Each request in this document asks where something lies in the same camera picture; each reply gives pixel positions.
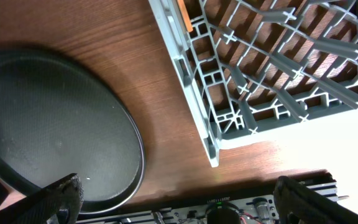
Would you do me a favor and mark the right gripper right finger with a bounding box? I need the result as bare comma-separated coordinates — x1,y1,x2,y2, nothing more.
273,176,358,224

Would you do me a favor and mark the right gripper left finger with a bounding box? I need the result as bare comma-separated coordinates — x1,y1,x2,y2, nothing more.
0,173,83,224

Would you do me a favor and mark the wooden chopstick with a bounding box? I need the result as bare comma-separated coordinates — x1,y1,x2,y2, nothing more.
177,0,193,32

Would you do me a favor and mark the robot base with electronics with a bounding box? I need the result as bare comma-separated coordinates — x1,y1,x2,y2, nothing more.
78,174,339,223

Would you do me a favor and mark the grey dishwasher rack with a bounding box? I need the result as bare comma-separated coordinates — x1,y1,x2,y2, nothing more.
150,0,358,167

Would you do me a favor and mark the round black serving tray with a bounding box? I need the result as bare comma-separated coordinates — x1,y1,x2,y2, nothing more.
0,49,145,214

